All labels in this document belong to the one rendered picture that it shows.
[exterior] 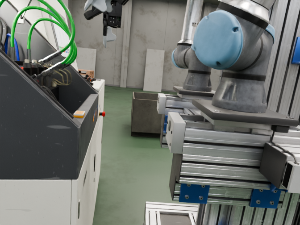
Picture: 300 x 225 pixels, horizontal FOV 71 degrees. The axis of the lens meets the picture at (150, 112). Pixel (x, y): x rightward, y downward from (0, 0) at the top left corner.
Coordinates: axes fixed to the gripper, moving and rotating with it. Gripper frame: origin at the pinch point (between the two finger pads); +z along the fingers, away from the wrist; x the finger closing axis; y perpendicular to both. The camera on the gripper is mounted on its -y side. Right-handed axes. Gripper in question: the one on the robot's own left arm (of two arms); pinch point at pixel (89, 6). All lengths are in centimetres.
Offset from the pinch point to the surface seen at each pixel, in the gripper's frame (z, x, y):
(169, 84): 176, 982, 281
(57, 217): 42, -36, 40
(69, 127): 20.0, -28.8, 23.3
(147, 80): 229, 916, 179
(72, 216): 39, -35, 43
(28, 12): 35, 40, -30
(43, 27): 35, 40, -20
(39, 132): 26.3, -30.7, 18.6
